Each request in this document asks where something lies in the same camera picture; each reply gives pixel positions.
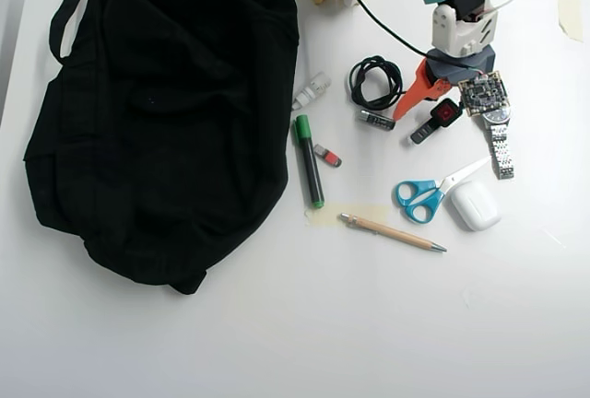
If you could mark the red USB stick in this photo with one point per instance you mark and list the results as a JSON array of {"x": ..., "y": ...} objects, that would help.
[{"x": 329, "y": 156}]

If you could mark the green black marker pen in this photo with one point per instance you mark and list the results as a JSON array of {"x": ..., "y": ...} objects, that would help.
[{"x": 308, "y": 158}]

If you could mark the wooden ballpoint pen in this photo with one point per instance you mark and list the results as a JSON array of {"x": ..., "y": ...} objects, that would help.
[{"x": 392, "y": 231}]

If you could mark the black and silver cylinder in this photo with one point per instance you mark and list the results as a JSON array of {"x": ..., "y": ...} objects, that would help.
[{"x": 375, "y": 120}]

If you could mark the black bike light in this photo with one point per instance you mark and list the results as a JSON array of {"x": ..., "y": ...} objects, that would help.
[{"x": 446, "y": 113}]

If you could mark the camera circuit board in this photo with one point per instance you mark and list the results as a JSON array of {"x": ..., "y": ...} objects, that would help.
[{"x": 484, "y": 94}]

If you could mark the black fabric bag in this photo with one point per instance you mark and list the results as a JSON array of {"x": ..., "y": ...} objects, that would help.
[{"x": 161, "y": 140}]

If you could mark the small white dropper bottle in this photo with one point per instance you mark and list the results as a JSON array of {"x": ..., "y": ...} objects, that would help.
[{"x": 311, "y": 91}]

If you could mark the white earbuds case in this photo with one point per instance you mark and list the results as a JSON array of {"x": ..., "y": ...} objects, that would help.
[{"x": 475, "y": 207}]

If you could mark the beige masking tape piece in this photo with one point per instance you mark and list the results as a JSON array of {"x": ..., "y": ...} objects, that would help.
[
  {"x": 332, "y": 214},
  {"x": 570, "y": 11}
]

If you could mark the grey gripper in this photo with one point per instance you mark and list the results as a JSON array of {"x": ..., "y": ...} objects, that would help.
[{"x": 435, "y": 87}]

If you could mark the silver wristwatch with dark dial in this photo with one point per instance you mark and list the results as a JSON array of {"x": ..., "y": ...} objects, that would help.
[{"x": 500, "y": 144}]

